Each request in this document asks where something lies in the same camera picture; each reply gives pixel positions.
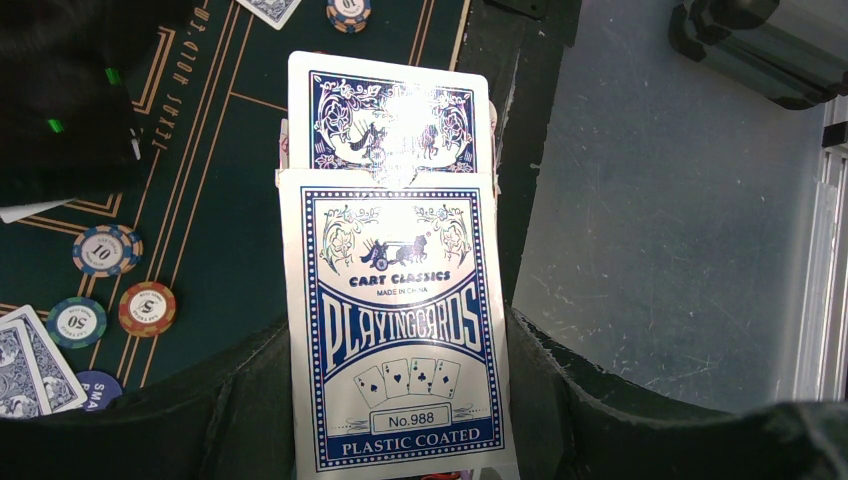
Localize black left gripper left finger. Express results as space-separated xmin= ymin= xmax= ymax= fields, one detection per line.
xmin=1 ymin=319 xmax=295 ymax=479

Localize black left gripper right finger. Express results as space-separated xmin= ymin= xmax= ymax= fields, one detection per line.
xmin=506 ymin=309 xmax=847 ymax=479

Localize purple small blind button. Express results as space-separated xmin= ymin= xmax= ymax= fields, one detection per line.
xmin=76 ymin=370 xmax=123 ymax=412

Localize orange chip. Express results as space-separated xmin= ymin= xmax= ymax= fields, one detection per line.
xmin=119 ymin=281 xmax=177 ymax=337

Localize face-down card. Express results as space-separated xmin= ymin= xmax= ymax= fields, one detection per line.
xmin=1 ymin=320 xmax=50 ymax=419
xmin=1 ymin=305 xmax=87 ymax=413

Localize blue playing card deck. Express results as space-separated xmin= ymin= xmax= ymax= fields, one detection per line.
xmin=277 ymin=168 xmax=516 ymax=479

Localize green chip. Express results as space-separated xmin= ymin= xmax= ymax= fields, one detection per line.
xmin=46 ymin=296 xmax=108 ymax=349

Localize white blue chips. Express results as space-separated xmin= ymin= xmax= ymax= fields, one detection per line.
xmin=72 ymin=224 xmax=144 ymax=278

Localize card of deck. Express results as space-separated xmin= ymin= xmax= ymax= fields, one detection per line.
xmin=287 ymin=51 xmax=494 ymax=186

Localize pink white poker chip stack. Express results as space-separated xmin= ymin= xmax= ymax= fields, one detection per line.
xmin=326 ymin=0 xmax=372 ymax=34

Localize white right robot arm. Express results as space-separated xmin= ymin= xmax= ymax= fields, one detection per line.
xmin=1 ymin=1 xmax=196 ymax=207

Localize green poker table mat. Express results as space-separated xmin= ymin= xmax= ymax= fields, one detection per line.
xmin=1 ymin=1 xmax=470 ymax=395

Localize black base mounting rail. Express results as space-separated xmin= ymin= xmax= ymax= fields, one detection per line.
xmin=458 ymin=1 xmax=582 ymax=303

